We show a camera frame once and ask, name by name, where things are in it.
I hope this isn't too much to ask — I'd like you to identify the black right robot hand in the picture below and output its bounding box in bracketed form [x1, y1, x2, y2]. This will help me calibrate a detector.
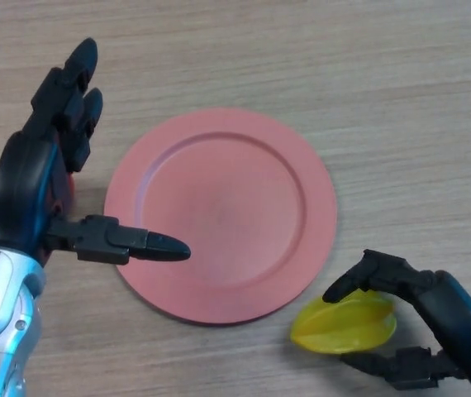
[321, 248, 471, 392]

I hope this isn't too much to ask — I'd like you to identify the red apple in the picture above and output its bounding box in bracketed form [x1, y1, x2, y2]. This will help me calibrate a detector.
[67, 173, 78, 217]

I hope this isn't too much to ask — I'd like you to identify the pink round plate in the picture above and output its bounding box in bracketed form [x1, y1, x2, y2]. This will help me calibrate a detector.
[103, 108, 339, 328]

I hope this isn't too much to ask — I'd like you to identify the yellow starfruit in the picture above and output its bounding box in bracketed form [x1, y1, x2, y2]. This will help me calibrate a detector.
[289, 289, 397, 356]

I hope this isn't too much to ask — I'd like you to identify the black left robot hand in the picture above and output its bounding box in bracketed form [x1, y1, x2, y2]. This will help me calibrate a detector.
[0, 37, 191, 270]

